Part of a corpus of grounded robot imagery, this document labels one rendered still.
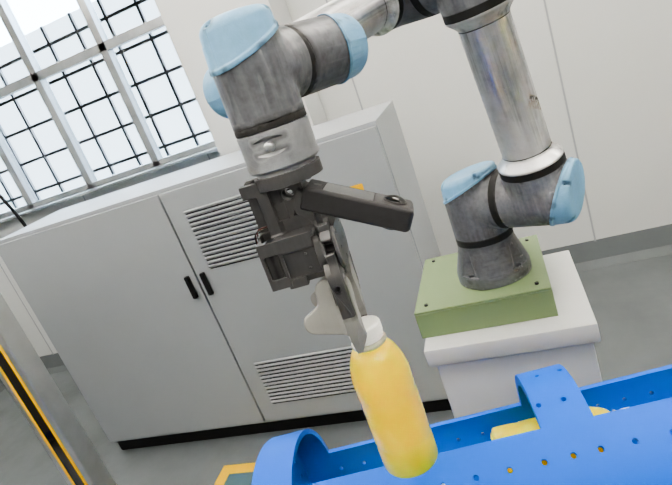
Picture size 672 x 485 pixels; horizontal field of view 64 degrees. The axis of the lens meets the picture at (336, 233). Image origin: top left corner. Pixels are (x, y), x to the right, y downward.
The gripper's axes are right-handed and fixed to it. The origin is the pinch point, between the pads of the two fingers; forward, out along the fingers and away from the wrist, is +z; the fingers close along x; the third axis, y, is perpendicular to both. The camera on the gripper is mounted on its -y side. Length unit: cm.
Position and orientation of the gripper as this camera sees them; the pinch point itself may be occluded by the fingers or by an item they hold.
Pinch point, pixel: (364, 329)
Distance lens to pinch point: 61.0
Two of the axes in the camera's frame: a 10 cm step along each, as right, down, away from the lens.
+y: -9.5, 2.8, 1.7
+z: 3.1, 9.1, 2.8
